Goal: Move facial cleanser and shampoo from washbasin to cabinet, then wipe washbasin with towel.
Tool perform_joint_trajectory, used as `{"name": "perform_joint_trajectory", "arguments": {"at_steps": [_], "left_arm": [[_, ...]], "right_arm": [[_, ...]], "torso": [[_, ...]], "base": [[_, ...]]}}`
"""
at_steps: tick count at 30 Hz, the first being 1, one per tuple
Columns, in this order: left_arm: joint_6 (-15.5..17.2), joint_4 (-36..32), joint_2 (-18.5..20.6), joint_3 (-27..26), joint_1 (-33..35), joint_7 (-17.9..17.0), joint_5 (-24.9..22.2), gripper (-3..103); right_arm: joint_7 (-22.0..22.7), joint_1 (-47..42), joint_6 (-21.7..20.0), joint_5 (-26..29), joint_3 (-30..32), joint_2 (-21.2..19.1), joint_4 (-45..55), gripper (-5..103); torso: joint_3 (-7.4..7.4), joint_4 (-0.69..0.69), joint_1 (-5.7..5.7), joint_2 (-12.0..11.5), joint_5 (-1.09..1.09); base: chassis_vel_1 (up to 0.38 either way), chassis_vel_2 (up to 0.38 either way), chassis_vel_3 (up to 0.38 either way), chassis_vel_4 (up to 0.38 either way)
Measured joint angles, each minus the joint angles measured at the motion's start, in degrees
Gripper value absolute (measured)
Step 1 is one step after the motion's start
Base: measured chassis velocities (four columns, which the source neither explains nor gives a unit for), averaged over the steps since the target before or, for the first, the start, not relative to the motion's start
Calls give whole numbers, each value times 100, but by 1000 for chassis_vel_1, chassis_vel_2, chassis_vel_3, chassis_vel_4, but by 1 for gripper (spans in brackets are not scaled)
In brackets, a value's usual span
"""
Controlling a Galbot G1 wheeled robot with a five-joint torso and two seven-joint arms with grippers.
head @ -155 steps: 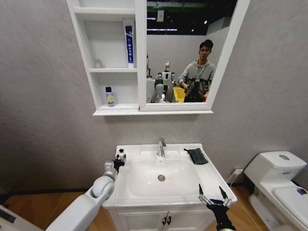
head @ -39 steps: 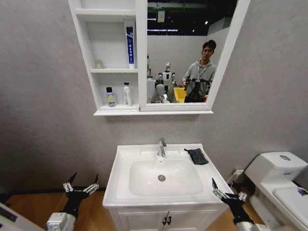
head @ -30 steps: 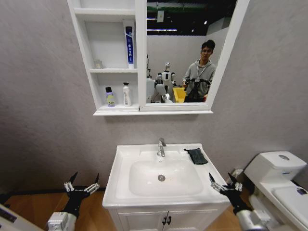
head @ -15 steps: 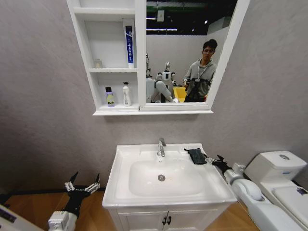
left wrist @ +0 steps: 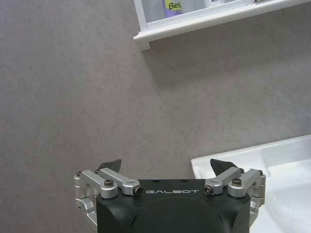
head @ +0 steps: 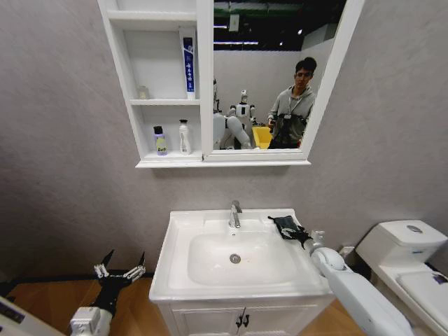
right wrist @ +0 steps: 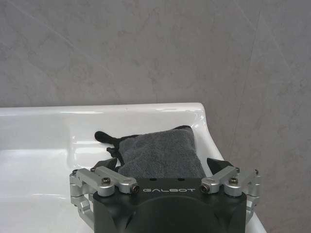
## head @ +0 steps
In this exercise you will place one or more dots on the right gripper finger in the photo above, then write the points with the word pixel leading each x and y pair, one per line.
pixel 287 231
pixel 291 238

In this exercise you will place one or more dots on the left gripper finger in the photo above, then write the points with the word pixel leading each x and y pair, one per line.
pixel 137 270
pixel 103 266

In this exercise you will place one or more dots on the dark grey towel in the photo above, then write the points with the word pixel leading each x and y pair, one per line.
pixel 284 222

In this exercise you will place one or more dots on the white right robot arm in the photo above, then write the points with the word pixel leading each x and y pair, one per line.
pixel 353 290

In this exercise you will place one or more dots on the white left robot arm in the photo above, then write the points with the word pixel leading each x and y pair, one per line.
pixel 84 320

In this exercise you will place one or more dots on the white ceramic washbasin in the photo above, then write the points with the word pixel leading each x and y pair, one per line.
pixel 196 280

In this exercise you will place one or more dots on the white vanity cabinet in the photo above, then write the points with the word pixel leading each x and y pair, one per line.
pixel 203 316

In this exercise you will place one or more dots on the cabinet mirror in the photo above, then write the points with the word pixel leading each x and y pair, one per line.
pixel 266 87

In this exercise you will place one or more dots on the chrome faucet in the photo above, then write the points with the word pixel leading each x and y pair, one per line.
pixel 234 213

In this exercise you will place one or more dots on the metal sink drain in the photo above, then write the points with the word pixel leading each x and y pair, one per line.
pixel 234 258

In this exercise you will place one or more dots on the yellow bin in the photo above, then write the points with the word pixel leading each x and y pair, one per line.
pixel 262 138

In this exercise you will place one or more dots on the white toilet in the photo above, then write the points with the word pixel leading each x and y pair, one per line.
pixel 402 252

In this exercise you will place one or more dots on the chrome toilet flush button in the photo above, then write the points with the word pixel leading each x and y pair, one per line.
pixel 414 228

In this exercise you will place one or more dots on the purple bottle black cap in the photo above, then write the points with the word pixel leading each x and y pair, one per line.
pixel 160 141

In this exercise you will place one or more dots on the white bottle black cap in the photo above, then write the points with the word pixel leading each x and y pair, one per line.
pixel 185 138

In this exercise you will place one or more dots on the small clear glass jar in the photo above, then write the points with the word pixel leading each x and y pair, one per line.
pixel 143 92

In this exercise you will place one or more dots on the blue white toothpaste tube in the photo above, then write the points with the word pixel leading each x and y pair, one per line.
pixel 189 66

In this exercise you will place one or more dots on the white wall socket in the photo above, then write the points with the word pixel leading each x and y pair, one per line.
pixel 348 251

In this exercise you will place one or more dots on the white wall cabinet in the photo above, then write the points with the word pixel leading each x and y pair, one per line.
pixel 157 70

